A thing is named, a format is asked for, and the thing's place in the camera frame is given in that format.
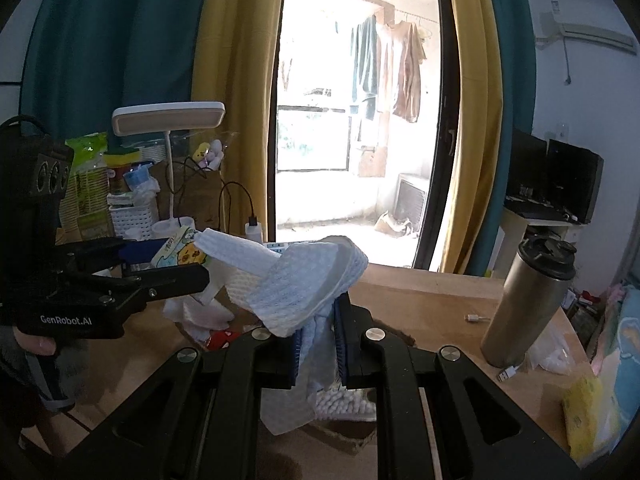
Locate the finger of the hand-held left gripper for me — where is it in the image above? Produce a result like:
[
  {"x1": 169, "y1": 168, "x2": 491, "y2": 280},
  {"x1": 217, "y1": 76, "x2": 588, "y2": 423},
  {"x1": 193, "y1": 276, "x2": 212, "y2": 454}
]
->
[
  {"x1": 92, "y1": 262, "x2": 212, "y2": 305},
  {"x1": 56, "y1": 237, "x2": 169, "y2": 275}
]

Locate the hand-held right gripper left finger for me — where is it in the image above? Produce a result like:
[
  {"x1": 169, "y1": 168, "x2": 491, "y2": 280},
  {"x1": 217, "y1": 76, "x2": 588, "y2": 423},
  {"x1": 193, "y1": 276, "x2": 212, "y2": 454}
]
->
[{"x1": 70, "y1": 327, "x2": 301, "y2": 480}]

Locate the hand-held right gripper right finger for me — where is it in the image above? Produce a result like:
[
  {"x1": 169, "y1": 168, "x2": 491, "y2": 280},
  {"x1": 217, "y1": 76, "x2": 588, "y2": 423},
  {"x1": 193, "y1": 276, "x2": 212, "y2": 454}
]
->
[{"x1": 334, "y1": 292, "x2": 582, "y2": 480}]

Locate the cartoon print tissue packet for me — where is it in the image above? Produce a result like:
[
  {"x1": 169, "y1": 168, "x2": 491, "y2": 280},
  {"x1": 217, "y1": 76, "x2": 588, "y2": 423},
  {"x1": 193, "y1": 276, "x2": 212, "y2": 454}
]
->
[{"x1": 149, "y1": 226, "x2": 212, "y2": 267}]

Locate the white plastic bag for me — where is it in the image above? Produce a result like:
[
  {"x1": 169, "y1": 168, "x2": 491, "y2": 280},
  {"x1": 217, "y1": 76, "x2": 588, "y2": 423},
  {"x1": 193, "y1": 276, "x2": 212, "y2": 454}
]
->
[{"x1": 162, "y1": 259, "x2": 237, "y2": 347}]

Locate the cotton swab pack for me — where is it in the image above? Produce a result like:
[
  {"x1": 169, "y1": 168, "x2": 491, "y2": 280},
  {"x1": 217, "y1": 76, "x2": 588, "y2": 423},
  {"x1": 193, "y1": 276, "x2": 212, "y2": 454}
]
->
[{"x1": 314, "y1": 389, "x2": 378, "y2": 423}]

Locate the white waffle towel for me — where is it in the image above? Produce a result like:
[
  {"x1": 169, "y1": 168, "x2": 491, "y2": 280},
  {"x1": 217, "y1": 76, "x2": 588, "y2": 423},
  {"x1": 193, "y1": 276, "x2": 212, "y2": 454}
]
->
[{"x1": 192, "y1": 227, "x2": 371, "y2": 437}]

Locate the person's left hand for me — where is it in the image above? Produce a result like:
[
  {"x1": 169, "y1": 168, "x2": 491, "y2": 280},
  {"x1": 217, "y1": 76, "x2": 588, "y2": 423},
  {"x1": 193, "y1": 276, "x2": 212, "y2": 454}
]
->
[{"x1": 16, "y1": 331, "x2": 57, "y2": 357}]

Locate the white plastic basket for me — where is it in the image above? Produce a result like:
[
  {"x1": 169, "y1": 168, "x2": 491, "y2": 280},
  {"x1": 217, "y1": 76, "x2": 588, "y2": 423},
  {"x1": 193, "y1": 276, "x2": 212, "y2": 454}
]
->
[{"x1": 108, "y1": 204, "x2": 161, "y2": 240}]

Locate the blue and white packet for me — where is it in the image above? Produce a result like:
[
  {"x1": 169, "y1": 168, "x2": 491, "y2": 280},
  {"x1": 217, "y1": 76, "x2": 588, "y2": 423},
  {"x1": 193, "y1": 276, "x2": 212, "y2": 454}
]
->
[{"x1": 123, "y1": 161, "x2": 162, "y2": 207}]

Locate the brown paper bag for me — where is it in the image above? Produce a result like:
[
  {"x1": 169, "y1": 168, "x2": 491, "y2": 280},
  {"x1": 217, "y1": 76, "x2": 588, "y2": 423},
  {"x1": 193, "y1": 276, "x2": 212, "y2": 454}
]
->
[{"x1": 149, "y1": 159, "x2": 225, "y2": 233}]

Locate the red spider plush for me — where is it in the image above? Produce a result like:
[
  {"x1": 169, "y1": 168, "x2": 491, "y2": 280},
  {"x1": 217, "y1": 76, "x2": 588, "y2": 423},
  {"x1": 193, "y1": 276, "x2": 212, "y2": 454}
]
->
[{"x1": 206, "y1": 329, "x2": 237, "y2": 352}]

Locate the jar with yellow lid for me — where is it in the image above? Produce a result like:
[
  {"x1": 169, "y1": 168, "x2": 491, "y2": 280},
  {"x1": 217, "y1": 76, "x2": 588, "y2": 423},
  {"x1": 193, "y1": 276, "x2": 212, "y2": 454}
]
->
[{"x1": 104, "y1": 151, "x2": 145, "y2": 197}]

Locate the green bag of paper cups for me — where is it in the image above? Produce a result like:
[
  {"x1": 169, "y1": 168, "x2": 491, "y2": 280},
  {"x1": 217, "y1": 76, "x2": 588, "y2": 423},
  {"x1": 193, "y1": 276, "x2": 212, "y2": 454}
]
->
[{"x1": 59, "y1": 131, "x2": 112, "y2": 242}]

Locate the white charger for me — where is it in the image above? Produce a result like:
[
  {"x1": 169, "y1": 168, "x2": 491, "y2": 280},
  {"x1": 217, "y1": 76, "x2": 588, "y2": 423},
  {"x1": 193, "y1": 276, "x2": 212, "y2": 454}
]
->
[{"x1": 244, "y1": 215, "x2": 264, "y2": 247}]

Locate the small yellow plush charm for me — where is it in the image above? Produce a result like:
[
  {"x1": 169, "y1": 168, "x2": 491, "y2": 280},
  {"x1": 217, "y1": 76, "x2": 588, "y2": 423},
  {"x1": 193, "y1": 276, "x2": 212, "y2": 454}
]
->
[{"x1": 191, "y1": 139, "x2": 227, "y2": 172}]

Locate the white desk lamp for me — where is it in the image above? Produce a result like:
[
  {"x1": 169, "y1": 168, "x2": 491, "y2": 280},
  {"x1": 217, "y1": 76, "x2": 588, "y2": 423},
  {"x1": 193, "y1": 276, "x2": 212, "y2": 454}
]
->
[{"x1": 111, "y1": 101, "x2": 227, "y2": 242}]

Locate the steel tumbler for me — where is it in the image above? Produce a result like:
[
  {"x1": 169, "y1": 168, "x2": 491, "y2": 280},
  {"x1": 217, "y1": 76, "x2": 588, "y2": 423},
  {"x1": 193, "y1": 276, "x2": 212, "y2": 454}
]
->
[{"x1": 480, "y1": 234, "x2": 578, "y2": 369}]

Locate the white cabinet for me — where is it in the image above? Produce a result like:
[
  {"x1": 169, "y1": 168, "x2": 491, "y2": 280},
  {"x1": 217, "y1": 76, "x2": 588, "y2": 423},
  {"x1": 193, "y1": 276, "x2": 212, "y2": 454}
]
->
[{"x1": 491, "y1": 205, "x2": 585, "y2": 282}]

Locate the clear plastic bag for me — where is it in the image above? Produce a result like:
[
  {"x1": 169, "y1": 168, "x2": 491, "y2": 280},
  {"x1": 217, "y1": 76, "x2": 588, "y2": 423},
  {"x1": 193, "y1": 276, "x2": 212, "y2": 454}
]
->
[{"x1": 527, "y1": 319, "x2": 573, "y2": 375}]

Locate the yellow curtain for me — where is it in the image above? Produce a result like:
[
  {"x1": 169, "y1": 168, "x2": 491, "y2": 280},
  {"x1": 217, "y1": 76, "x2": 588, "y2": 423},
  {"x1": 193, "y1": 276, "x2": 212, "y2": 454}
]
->
[
  {"x1": 191, "y1": 0, "x2": 290, "y2": 242},
  {"x1": 441, "y1": 0, "x2": 505, "y2": 277}
]

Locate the blue bed sheet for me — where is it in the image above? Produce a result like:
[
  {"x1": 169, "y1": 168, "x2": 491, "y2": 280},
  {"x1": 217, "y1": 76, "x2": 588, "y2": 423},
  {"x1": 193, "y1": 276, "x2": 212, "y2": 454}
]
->
[{"x1": 592, "y1": 280, "x2": 640, "y2": 413}]

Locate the black monitor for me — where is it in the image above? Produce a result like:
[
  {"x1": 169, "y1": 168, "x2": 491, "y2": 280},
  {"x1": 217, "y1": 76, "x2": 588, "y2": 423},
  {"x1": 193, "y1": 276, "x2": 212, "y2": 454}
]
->
[{"x1": 504, "y1": 129, "x2": 605, "y2": 227}]

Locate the hanging teal shirt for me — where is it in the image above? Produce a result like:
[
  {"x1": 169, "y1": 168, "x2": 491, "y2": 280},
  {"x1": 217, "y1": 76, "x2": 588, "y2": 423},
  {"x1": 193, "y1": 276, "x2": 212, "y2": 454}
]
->
[{"x1": 349, "y1": 14, "x2": 382, "y2": 122}]

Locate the hanging brown shirt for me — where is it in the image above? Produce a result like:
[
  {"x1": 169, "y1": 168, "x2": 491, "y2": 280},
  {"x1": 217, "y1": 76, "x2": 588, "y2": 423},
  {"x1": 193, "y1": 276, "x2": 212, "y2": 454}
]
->
[{"x1": 376, "y1": 19, "x2": 428, "y2": 125}]

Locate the white air conditioner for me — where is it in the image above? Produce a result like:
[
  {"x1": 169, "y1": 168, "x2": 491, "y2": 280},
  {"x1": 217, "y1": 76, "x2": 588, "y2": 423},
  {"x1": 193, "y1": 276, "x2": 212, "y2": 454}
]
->
[{"x1": 535, "y1": 9, "x2": 640, "y2": 57}]

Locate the black charger cable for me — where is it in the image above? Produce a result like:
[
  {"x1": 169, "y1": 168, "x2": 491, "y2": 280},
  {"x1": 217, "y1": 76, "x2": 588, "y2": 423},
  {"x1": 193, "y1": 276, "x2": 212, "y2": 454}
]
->
[{"x1": 219, "y1": 180, "x2": 258, "y2": 228}]

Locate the white usb cable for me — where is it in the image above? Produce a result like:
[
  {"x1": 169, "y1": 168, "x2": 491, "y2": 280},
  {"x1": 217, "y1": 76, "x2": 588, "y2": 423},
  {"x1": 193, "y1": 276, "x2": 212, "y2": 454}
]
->
[{"x1": 464, "y1": 312, "x2": 522, "y2": 384}]

